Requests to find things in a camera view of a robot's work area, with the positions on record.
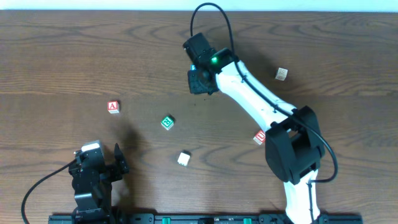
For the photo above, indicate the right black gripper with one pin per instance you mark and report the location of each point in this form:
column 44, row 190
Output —
column 195, row 84

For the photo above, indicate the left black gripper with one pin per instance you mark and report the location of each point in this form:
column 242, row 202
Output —
column 112, row 173

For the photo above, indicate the red letter A block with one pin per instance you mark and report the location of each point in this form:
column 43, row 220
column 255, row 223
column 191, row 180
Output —
column 113, row 107

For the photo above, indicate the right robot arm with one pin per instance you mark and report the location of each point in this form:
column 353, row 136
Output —
column 294, row 146

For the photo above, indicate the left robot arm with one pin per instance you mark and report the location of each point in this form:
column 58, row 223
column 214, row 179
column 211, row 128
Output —
column 94, row 205

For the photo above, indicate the green letter wooden block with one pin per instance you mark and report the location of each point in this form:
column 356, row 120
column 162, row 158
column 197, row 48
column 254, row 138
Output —
column 167, row 122

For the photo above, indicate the white plain wooden block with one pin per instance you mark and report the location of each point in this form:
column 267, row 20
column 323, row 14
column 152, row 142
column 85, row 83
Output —
column 184, row 158

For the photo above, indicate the plain patterned wooden block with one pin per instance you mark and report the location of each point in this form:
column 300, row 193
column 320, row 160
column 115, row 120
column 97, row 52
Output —
column 281, row 74

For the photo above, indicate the red letter U block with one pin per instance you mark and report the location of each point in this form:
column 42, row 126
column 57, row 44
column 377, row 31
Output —
column 260, row 137

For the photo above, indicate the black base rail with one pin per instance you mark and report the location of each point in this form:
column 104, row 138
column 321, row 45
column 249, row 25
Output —
column 147, row 218

